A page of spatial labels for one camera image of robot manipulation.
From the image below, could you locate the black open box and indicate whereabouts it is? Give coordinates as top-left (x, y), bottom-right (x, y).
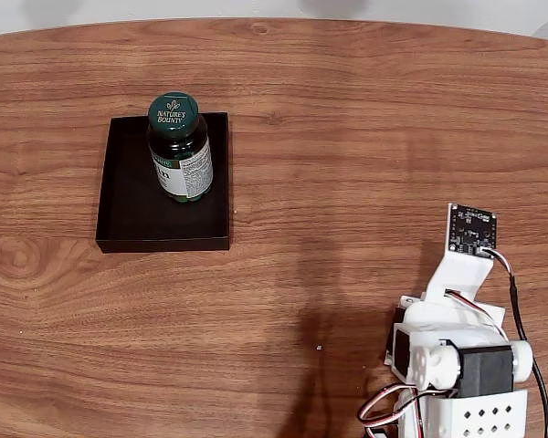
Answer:
top-left (95, 111), bottom-right (233, 255)

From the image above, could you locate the black camera board white mount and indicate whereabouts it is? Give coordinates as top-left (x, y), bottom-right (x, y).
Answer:
top-left (424, 203), bottom-right (501, 306)

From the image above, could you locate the red white black servo cable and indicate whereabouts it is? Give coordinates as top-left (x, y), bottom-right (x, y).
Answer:
top-left (356, 382), bottom-right (433, 430)
top-left (442, 288), bottom-right (509, 339)
top-left (410, 394), bottom-right (427, 438)

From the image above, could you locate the green cap pill bottle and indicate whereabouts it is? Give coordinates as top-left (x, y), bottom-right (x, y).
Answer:
top-left (146, 92), bottom-right (215, 205)

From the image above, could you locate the black camera cable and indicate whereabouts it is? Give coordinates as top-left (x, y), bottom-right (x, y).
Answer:
top-left (481, 245), bottom-right (548, 438)

